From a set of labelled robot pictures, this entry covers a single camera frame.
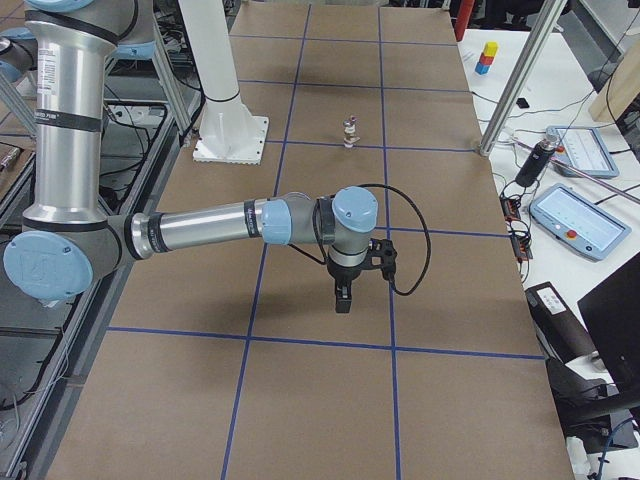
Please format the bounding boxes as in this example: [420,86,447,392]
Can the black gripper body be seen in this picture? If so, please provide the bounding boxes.
[327,261,361,292]

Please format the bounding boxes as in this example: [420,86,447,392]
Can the orange circuit board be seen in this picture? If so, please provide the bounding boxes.
[499,195,533,263]

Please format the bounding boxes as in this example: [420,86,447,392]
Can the black cylindrical device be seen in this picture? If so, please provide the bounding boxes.
[515,133,559,188]

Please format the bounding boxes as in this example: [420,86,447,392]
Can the black box with label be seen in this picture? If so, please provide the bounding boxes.
[525,282,597,364]

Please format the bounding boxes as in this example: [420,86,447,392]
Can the near teach pendant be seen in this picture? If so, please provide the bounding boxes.
[529,184,632,261]

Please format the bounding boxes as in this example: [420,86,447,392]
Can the teach pendant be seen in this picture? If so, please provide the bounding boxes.
[545,125,619,179]
[529,184,632,261]

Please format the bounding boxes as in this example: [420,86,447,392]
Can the black computer monitor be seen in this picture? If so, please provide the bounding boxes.
[578,254,640,389]

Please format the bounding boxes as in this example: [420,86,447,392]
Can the stacked coloured toy blocks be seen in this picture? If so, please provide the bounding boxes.
[474,41,499,75]

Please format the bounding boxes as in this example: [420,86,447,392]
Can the far teach pendant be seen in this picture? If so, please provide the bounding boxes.
[545,125,619,179]

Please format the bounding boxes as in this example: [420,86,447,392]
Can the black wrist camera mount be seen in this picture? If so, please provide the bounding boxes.
[361,238,397,283]

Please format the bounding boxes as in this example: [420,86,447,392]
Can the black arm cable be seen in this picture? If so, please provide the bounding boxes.
[357,183,432,296]

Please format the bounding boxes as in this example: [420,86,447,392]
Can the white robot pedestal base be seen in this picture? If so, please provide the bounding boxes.
[179,0,269,165]

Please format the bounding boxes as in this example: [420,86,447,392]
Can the aluminium frame post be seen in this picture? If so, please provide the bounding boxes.
[478,0,567,157]

